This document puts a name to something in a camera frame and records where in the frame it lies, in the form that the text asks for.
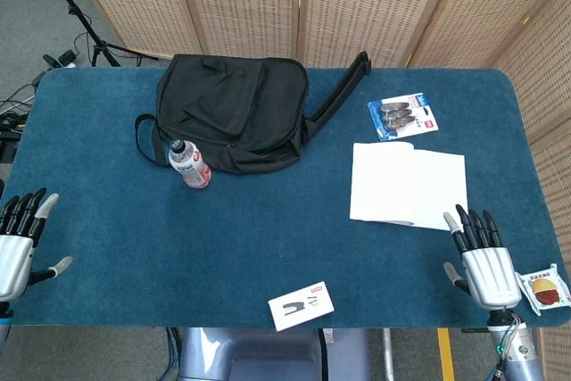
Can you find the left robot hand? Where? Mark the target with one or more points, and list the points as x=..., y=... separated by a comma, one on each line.
x=13, y=260

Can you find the white stapler box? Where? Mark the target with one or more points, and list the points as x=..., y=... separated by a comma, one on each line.
x=301, y=306

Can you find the blue table mat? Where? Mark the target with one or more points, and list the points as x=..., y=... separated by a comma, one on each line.
x=187, y=229

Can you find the snack packet with red print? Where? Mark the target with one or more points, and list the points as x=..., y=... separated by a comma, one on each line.
x=544, y=289

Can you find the blue clip blister pack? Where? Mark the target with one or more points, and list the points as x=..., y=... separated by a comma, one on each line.
x=403, y=116

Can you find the white paper booklet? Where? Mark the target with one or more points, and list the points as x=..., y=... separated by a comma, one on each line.
x=408, y=184

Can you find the black tripod stand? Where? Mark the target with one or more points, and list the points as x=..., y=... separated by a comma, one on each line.
x=76, y=10

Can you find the wooden folding screen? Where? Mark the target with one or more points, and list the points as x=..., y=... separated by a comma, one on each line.
x=357, y=2

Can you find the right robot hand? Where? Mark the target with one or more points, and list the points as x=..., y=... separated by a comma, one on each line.
x=488, y=274

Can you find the clear plastic drink bottle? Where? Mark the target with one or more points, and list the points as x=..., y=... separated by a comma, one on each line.
x=189, y=164

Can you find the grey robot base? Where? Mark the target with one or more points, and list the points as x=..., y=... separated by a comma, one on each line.
x=267, y=354

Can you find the black backpack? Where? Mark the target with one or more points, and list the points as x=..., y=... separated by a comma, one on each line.
x=241, y=113

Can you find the black power adapter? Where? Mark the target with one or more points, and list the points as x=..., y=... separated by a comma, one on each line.
x=66, y=57

